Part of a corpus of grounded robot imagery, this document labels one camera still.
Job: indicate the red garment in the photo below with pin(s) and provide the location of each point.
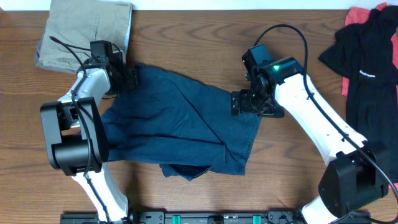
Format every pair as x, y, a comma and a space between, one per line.
358, 15

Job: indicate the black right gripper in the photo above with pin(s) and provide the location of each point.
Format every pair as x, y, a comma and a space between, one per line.
274, 111

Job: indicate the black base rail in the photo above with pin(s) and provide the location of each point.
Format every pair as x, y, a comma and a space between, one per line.
272, 216

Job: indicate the folded khaki shorts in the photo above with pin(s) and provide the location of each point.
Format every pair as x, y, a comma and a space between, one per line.
78, 22

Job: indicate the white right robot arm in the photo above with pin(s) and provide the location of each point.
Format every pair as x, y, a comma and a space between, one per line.
354, 175

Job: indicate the folded grey garment underneath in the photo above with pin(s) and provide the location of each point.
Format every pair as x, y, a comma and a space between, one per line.
52, 68

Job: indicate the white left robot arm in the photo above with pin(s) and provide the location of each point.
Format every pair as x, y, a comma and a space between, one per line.
77, 145

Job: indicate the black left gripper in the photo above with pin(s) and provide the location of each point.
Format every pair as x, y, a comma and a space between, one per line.
134, 75

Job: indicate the navy blue shorts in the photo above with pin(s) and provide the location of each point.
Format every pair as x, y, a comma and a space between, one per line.
184, 126

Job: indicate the black t-shirt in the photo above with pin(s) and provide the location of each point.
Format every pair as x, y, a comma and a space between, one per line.
363, 53

